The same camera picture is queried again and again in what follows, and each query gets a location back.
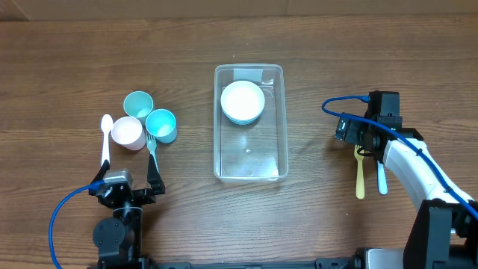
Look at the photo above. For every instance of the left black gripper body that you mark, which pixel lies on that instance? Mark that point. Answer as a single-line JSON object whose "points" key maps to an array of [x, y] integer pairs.
{"points": [[142, 195]]}

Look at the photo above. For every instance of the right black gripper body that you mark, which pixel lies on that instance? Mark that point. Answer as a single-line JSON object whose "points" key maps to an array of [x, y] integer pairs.
{"points": [[356, 131]]}

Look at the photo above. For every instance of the light blue fork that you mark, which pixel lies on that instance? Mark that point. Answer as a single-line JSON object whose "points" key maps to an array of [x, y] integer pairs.
{"points": [[381, 179]]}

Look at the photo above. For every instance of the blue cup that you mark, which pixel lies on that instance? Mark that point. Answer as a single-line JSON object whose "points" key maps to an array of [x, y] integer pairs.
{"points": [[162, 125]]}

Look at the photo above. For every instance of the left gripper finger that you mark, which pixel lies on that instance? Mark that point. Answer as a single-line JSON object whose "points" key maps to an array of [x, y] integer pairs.
{"points": [[94, 185], [154, 177]]}

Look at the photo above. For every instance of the green cup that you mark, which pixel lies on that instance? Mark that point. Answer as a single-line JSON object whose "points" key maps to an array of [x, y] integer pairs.
{"points": [[138, 104]]}

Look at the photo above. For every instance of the clear plastic container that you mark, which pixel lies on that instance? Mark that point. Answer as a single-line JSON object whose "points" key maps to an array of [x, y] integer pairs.
{"points": [[257, 151]]}

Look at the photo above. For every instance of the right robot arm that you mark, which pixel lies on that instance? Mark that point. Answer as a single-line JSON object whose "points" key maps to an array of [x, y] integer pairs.
{"points": [[444, 234]]}

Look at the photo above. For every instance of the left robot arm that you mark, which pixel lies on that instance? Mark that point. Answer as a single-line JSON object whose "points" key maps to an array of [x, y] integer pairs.
{"points": [[119, 238]]}

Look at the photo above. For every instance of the white bowl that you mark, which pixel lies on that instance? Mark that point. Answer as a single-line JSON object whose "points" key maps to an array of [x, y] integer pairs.
{"points": [[242, 100]]}

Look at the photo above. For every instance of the white spoon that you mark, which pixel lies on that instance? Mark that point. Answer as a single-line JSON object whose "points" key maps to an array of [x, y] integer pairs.
{"points": [[106, 126]]}

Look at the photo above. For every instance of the pink cup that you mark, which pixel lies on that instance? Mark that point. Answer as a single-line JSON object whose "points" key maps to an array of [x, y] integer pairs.
{"points": [[128, 132]]}

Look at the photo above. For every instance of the light green bowl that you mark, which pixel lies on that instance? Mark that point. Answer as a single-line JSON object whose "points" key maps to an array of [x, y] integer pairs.
{"points": [[242, 122]]}

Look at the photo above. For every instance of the yellow fork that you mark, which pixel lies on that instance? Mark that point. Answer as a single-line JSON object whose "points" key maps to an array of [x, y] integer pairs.
{"points": [[360, 191]]}

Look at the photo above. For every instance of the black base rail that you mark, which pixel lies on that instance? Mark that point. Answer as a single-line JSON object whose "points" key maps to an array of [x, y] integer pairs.
{"points": [[254, 264]]}

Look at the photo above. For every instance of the green fork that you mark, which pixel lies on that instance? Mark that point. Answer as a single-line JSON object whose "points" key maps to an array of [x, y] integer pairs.
{"points": [[152, 146]]}

